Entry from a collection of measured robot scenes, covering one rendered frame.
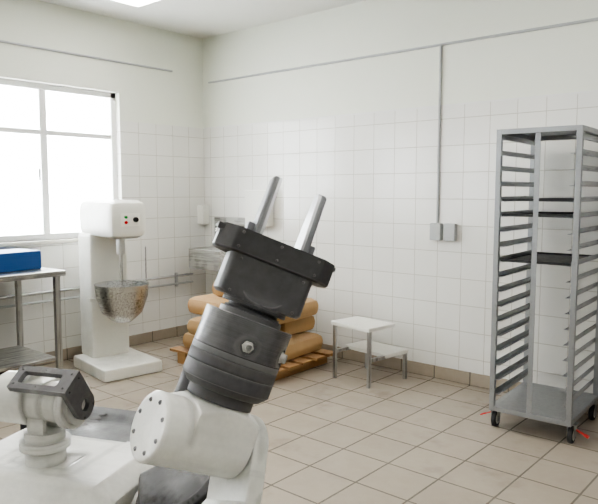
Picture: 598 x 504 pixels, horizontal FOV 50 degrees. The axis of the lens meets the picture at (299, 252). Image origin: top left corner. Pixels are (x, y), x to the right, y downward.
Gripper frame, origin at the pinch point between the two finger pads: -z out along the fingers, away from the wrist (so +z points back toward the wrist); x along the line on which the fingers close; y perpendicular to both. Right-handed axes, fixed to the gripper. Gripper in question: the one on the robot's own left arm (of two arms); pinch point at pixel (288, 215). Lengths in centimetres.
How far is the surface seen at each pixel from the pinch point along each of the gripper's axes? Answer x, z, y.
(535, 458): -221, 28, 254
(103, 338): 21, 68, 493
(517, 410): -222, 7, 285
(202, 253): -34, -31, 563
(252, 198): -57, -95, 535
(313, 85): -64, -198, 478
